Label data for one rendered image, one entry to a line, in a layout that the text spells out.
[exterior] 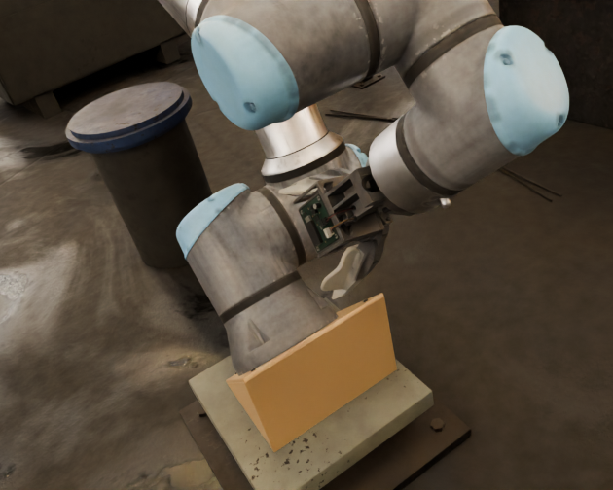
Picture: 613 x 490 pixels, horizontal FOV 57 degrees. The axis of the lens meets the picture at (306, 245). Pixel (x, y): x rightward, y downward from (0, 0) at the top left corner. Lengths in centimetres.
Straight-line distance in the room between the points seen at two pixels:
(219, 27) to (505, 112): 22
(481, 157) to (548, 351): 76
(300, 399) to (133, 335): 65
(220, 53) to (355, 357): 61
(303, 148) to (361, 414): 44
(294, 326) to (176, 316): 63
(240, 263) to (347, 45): 50
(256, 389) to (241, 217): 27
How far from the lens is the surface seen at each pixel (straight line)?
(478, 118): 47
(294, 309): 87
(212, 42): 44
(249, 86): 42
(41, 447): 135
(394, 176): 52
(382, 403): 97
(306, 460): 94
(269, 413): 89
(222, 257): 89
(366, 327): 90
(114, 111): 152
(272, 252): 90
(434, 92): 48
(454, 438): 105
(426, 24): 48
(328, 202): 58
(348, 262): 66
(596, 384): 116
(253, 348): 88
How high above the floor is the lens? 90
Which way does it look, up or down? 36 degrees down
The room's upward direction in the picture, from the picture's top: 15 degrees counter-clockwise
